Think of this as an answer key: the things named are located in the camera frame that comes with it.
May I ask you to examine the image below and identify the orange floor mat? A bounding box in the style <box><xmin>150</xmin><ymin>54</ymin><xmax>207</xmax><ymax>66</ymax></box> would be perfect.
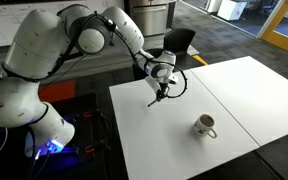
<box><xmin>38</xmin><ymin>79</ymin><xmax>77</xmax><ymax>104</ymax></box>

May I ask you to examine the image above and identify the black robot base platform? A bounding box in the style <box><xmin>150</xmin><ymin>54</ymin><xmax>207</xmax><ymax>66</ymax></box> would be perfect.
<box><xmin>0</xmin><ymin>93</ymin><xmax>118</xmax><ymax>180</ymax></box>

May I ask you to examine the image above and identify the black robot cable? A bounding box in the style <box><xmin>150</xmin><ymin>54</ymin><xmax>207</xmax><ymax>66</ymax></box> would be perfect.
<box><xmin>92</xmin><ymin>11</ymin><xmax>189</xmax><ymax>100</ymax></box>

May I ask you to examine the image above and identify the black metal stand bar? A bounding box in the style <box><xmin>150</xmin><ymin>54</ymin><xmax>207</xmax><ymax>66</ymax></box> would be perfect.
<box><xmin>63</xmin><ymin>49</ymin><xmax>87</xmax><ymax>64</ymax></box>

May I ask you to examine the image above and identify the white mug with red print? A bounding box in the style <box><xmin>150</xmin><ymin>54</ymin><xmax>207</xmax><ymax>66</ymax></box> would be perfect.
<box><xmin>193</xmin><ymin>113</ymin><xmax>218</xmax><ymax>140</ymax></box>

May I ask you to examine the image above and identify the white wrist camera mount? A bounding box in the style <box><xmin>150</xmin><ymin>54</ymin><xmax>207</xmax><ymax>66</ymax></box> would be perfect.
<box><xmin>145</xmin><ymin>77</ymin><xmax>161</xmax><ymax>94</ymax></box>

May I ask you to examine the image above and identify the black chair with metal legs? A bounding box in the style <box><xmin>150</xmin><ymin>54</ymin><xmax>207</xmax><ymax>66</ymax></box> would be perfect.
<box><xmin>132</xmin><ymin>28</ymin><xmax>198</xmax><ymax>81</ymax></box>

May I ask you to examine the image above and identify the small white storage box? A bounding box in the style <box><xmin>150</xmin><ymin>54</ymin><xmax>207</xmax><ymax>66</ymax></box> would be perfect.
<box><xmin>206</xmin><ymin>0</ymin><xmax>223</xmax><ymax>14</ymax></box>

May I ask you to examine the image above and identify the orange handled black clamp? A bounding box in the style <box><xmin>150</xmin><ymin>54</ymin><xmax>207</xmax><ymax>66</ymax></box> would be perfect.
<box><xmin>84</xmin><ymin>139</ymin><xmax>112</xmax><ymax>155</ymax></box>
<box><xmin>83</xmin><ymin>109</ymin><xmax>110</xmax><ymax>133</ymax></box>

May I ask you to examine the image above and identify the large white storage box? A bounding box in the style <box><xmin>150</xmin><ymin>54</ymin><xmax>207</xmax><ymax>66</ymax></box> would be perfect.
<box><xmin>217</xmin><ymin>0</ymin><xmax>248</xmax><ymax>22</ymax></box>

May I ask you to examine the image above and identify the yellow floor tape strip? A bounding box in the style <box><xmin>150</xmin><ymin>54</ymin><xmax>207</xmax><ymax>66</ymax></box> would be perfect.
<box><xmin>192</xmin><ymin>54</ymin><xmax>209</xmax><ymax>67</ymax></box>

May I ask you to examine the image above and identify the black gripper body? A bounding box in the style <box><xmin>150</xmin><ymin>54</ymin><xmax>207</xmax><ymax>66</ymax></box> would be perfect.
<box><xmin>159</xmin><ymin>83</ymin><xmax>170</xmax><ymax>94</ymax></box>

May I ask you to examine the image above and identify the black marker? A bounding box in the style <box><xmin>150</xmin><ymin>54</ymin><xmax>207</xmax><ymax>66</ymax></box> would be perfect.
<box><xmin>147</xmin><ymin>96</ymin><xmax>162</xmax><ymax>108</ymax></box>

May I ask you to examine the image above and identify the orange door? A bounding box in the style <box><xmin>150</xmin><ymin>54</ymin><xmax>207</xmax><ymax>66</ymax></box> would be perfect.
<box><xmin>260</xmin><ymin>0</ymin><xmax>288</xmax><ymax>56</ymax></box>

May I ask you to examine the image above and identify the stainless steel refrigerator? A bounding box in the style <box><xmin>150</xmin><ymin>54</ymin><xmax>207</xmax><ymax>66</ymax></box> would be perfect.
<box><xmin>128</xmin><ymin>0</ymin><xmax>178</xmax><ymax>38</ymax></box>

